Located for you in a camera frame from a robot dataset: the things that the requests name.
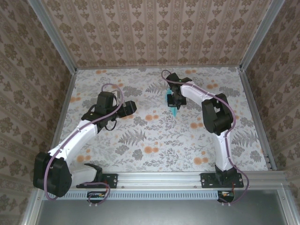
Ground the thin aluminium back rail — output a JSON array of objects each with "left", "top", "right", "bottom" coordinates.
[{"left": 75, "top": 66, "right": 242, "bottom": 71}]

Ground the aluminium lower frame bar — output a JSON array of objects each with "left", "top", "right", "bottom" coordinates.
[
  {"left": 20, "top": 186, "right": 45, "bottom": 225},
  {"left": 278, "top": 187, "right": 300, "bottom": 225}
]

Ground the aluminium side rail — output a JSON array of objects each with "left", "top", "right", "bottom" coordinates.
[
  {"left": 238, "top": 67, "right": 278, "bottom": 171},
  {"left": 44, "top": 69, "right": 78, "bottom": 173}
]

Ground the aluminium frame post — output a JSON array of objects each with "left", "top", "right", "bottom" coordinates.
[
  {"left": 239, "top": 0, "right": 286, "bottom": 71},
  {"left": 27, "top": 0, "right": 78, "bottom": 73}
]

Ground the grey metal sheet panel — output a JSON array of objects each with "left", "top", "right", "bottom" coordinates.
[{"left": 35, "top": 189, "right": 291, "bottom": 225}]

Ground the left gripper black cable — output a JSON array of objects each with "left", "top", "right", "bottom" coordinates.
[{"left": 102, "top": 119, "right": 118, "bottom": 132}]

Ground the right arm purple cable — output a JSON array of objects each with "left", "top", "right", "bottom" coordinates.
[{"left": 160, "top": 69, "right": 249, "bottom": 207}]

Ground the wide aluminium mounting rail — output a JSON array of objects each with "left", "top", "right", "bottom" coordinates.
[{"left": 35, "top": 171, "right": 288, "bottom": 189}]

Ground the small black connector board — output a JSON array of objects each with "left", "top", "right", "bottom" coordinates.
[
  {"left": 87, "top": 191, "right": 106, "bottom": 203},
  {"left": 217, "top": 190, "right": 235, "bottom": 203}
]

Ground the floral printed table cover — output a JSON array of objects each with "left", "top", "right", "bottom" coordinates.
[{"left": 50, "top": 67, "right": 270, "bottom": 173}]

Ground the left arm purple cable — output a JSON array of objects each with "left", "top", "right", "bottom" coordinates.
[{"left": 44, "top": 83, "right": 124, "bottom": 208}]

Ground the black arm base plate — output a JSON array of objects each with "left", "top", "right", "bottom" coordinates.
[
  {"left": 76, "top": 172, "right": 118, "bottom": 189},
  {"left": 201, "top": 172, "right": 244, "bottom": 189}
]

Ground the grey slotted cable duct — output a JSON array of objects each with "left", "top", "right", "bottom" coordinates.
[{"left": 63, "top": 190, "right": 222, "bottom": 200}]

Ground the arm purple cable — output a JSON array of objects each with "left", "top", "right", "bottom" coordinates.
[
  {"left": 44, "top": 83, "right": 124, "bottom": 208},
  {"left": 160, "top": 69, "right": 249, "bottom": 207}
]

